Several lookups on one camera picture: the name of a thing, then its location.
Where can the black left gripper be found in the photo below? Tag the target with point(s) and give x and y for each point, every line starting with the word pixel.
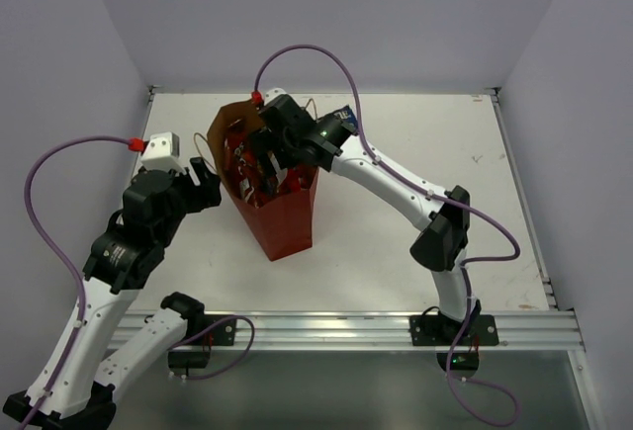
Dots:
pixel 199 189

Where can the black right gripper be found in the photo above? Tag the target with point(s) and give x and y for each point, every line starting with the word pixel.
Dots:
pixel 263 140

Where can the red brown paper bag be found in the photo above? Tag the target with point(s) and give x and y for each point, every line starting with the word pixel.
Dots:
pixel 284 225

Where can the blue Kettle potato chips bag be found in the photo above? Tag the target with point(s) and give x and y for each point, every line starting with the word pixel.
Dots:
pixel 346 114

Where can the red patterned snack bag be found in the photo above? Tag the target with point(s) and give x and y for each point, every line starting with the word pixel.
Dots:
pixel 294 180

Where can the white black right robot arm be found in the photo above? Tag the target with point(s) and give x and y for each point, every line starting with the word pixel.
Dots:
pixel 335 143

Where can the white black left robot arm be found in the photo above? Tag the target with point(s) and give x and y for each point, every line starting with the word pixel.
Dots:
pixel 80 385

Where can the red Doritos chip bag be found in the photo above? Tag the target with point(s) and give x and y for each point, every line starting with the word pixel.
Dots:
pixel 241 166

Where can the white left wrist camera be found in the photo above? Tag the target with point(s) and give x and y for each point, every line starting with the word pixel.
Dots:
pixel 162 153

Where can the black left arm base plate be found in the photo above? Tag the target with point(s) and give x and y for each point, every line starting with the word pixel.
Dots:
pixel 208 330

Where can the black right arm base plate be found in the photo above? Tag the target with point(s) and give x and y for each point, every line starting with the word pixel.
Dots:
pixel 435 329

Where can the aluminium front mounting rail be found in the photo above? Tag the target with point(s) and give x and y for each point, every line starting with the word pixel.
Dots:
pixel 396 331

